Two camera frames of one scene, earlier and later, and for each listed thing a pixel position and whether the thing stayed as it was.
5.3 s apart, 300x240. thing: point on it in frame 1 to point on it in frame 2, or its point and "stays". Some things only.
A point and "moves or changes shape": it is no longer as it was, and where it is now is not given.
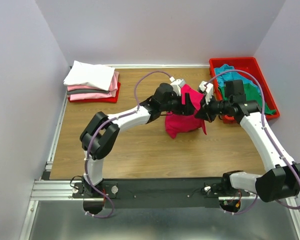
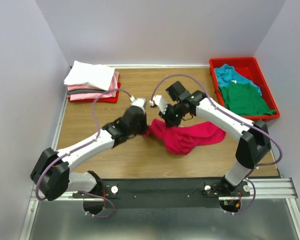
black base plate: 158,193 stays
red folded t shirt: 110,100 stays
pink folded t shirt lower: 112,94 stays
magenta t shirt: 177,123 moves or changes shape
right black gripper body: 214,108 to 173,115
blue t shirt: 235,75 stays
